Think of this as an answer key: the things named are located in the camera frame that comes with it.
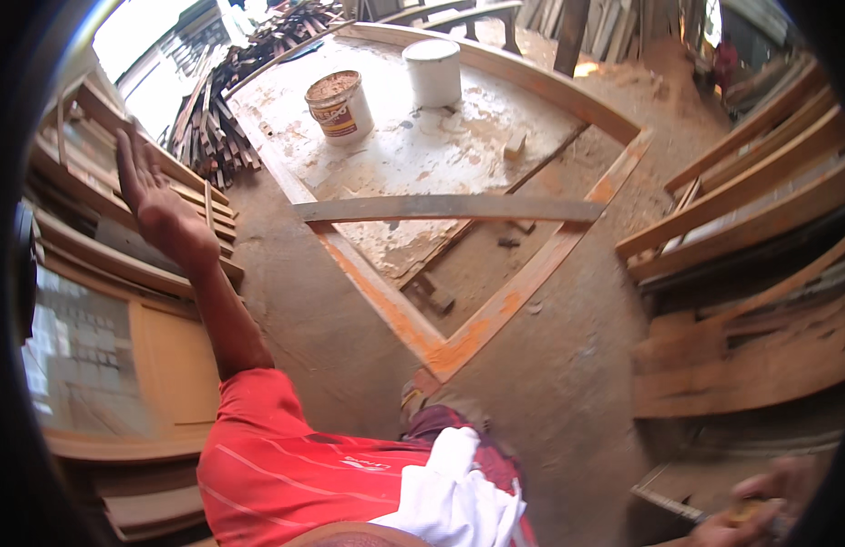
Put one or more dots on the person's left fingers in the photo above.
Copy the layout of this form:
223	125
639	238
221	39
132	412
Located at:
130	161

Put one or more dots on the wooden door with glass panel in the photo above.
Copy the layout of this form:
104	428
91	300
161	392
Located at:
169	369

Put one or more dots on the person's left hand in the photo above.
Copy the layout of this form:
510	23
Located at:
164	217

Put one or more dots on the white cloth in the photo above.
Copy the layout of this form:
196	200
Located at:
457	499

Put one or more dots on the heap of rough wooden planks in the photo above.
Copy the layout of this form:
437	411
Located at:
737	355

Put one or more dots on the white painted wooden board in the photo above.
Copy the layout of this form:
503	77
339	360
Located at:
409	150

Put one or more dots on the leaning wooden planks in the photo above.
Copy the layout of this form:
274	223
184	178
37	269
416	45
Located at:
621	24

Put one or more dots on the person's body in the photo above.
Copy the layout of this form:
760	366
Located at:
286	465

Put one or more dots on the person's right hand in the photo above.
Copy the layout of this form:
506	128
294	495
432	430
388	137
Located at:
744	526

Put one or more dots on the stack of flat boards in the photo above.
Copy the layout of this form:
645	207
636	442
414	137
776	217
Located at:
149	502

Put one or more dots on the person's legs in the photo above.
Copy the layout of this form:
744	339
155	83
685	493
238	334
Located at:
436	420

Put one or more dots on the small wooden block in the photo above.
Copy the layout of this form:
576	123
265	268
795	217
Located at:
515	146

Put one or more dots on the pile of dark wood sticks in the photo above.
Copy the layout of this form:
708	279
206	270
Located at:
214	130

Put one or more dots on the orange stained wooden door frame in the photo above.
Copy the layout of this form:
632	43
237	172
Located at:
395	314

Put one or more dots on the dark wooden post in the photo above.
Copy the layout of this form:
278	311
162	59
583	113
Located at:
571	37

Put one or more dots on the small yellow tool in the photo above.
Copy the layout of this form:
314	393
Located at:
746	513

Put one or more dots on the red label bucket of sawdust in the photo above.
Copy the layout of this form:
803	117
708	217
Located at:
340	113

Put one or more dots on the dark wood offcut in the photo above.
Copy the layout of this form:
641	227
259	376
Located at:
429	294
509	242

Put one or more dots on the stack of long wooden frames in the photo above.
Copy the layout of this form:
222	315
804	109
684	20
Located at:
750	184

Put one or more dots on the metal ruler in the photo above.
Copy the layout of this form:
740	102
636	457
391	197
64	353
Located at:
665	504

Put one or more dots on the grey wooden plank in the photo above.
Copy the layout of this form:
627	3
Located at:
450	208

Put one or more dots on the person's right fingers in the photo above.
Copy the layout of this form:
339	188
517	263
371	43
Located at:
781	482

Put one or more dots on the wooden bench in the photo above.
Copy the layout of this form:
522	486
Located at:
470	17

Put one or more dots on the plain white bucket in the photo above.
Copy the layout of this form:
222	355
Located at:
433	75

